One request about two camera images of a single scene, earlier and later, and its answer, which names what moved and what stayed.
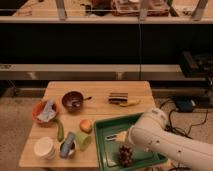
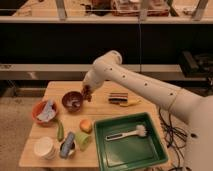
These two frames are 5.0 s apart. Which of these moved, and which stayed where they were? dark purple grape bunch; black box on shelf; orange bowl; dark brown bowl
Moved: dark purple grape bunch
Stayed: orange bowl; dark brown bowl; black box on shelf
